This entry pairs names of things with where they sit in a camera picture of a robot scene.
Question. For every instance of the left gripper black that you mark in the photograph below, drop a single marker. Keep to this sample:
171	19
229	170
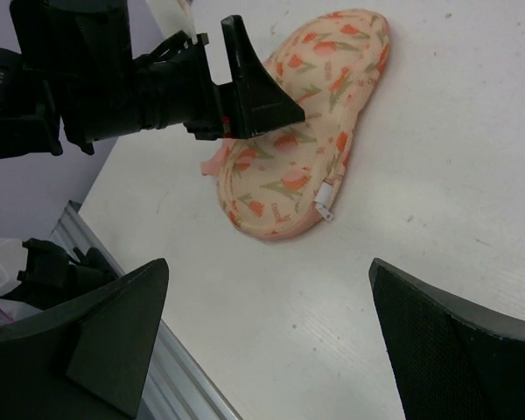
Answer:
174	86

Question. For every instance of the floral mesh laundry bag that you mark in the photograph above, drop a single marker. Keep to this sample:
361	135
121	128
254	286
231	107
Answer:
280	184

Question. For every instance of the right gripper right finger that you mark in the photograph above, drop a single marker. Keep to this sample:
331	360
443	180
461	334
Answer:
451	358

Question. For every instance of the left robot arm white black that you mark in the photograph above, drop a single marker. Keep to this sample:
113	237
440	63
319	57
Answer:
76	79

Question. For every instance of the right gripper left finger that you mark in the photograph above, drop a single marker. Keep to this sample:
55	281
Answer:
87	358

